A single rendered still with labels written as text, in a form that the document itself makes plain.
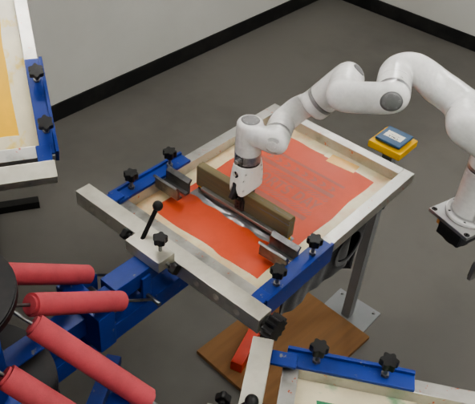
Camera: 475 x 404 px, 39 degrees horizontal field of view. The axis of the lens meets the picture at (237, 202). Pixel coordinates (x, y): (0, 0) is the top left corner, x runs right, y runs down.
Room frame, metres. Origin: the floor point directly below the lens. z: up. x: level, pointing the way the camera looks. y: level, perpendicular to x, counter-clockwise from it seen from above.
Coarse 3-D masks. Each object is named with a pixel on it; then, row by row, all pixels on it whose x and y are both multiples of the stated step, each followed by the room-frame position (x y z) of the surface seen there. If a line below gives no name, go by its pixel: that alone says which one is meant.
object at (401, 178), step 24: (264, 120) 2.02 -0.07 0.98; (216, 144) 1.83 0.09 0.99; (336, 144) 1.91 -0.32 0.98; (192, 168) 1.72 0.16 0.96; (384, 168) 1.79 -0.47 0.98; (144, 192) 1.56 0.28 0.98; (384, 192) 1.65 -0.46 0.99; (144, 216) 1.44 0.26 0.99; (360, 216) 1.53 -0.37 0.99; (336, 240) 1.41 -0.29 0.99; (216, 264) 1.27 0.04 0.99
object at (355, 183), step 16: (320, 160) 1.84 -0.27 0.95; (336, 176) 1.76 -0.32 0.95; (352, 176) 1.77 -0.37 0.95; (352, 192) 1.68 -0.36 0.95; (320, 208) 1.59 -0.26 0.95; (336, 208) 1.60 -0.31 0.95; (304, 224) 1.51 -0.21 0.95; (320, 224) 1.51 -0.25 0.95; (208, 240) 1.40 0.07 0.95; (224, 240) 1.41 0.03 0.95; (240, 240) 1.41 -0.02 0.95; (256, 240) 1.42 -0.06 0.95; (224, 256) 1.34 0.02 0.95; (240, 256) 1.35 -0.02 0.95; (256, 256) 1.36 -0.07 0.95; (256, 272) 1.29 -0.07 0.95
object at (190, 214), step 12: (300, 144) 1.93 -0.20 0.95; (300, 156) 1.85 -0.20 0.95; (312, 156) 1.86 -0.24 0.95; (228, 168) 1.75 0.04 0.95; (180, 192) 1.60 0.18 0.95; (168, 204) 1.54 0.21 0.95; (180, 204) 1.55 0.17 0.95; (192, 204) 1.55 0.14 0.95; (204, 204) 1.56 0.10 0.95; (168, 216) 1.49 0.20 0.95; (180, 216) 1.49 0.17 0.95; (192, 216) 1.50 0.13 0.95; (204, 216) 1.50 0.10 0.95; (216, 216) 1.51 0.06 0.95; (192, 228) 1.44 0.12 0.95; (204, 228) 1.45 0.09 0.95; (216, 228) 1.45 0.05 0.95; (204, 240) 1.40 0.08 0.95
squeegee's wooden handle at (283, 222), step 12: (204, 168) 1.61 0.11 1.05; (204, 180) 1.60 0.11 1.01; (216, 180) 1.57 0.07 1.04; (228, 180) 1.56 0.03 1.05; (216, 192) 1.57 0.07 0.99; (228, 192) 1.54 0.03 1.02; (252, 192) 1.51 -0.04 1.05; (252, 204) 1.49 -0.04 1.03; (264, 204) 1.47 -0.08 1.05; (264, 216) 1.46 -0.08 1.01; (276, 216) 1.43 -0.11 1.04; (288, 216) 1.42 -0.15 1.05; (276, 228) 1.43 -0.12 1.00; (288, 228) 1.41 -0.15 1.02
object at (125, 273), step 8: (128, 264) 1.19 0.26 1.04; (136, 264) 1.20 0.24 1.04; (144, 264) 1.20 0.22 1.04; (112, 272) 1.16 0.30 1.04; (120, 272) 1.16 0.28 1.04; (128, 272) 1.17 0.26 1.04; (136, 272) 1.17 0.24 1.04; (144, 272) 1.18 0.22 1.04; (152, 272) 1.20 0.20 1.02; (160, 272) 1.22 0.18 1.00; (104, 280) 1.13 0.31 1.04; (112, 280) 1.13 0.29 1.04; (120, 280) 1.14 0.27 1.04; (128, 280) 1.14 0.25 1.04; (136, 280) 1.15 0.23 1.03; (112, 288) 1.11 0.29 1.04; (120, 288) 1.11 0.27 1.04; (128, 288) 1.13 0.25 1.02; (136, 288) 1.15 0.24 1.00
